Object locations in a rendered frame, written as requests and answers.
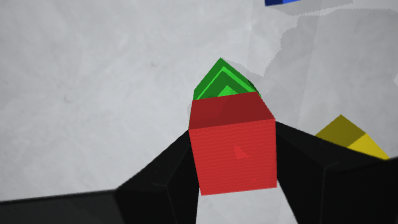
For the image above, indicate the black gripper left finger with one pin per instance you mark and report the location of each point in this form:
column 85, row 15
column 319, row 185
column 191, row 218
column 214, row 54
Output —
column 165, row 191

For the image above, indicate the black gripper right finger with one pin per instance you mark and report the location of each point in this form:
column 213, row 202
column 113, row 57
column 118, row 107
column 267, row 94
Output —
column 326, row 183

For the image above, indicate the blue block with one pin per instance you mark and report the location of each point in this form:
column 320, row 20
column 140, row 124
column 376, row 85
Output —
column 277, row 2

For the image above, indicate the red block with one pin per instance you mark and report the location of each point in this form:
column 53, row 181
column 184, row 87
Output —
column 233, row 140

